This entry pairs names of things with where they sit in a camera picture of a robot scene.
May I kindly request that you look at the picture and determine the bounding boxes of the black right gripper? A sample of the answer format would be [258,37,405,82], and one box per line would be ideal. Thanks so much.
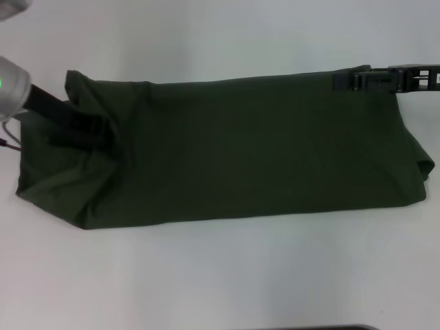
[332,63,440,93]

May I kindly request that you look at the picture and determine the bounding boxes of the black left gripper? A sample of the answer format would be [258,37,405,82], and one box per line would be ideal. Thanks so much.
[23,83,122,161]

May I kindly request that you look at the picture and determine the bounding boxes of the dark green FREE t-shirt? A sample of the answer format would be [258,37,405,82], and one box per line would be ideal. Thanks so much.
[15,64,435,232]

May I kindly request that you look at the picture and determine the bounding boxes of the thin dark cable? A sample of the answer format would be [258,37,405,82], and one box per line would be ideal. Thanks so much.
[0,120,23,151]

